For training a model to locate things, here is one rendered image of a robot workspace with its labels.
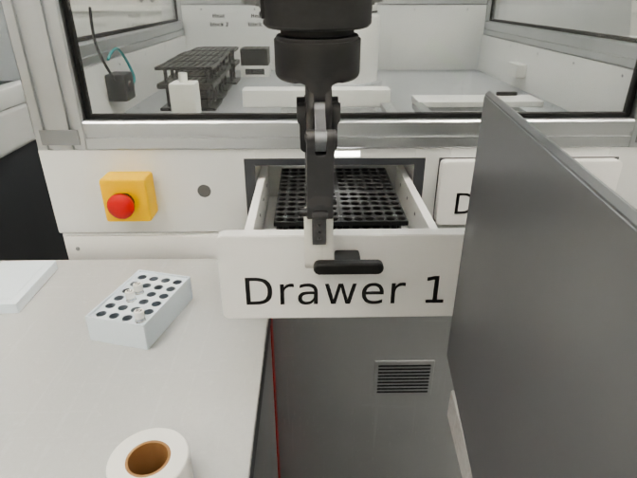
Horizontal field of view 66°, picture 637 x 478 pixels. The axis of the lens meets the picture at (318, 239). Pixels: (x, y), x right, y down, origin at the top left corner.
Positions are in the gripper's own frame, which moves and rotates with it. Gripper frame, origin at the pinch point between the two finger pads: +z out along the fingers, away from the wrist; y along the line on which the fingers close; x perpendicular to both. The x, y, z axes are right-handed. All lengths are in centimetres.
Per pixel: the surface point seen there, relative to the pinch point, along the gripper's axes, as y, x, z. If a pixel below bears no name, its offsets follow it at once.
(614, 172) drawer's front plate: -27, 49, 4
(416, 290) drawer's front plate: -1.6, 11.5, 8.1
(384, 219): -12.5, 9.2, 4.2
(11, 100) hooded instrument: -85, -75, 4
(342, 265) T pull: 1.5, 2.5, 2.4
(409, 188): -25.2, 15.3, 5.2
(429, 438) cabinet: -27, 25, 65
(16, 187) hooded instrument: -79, -77, 26
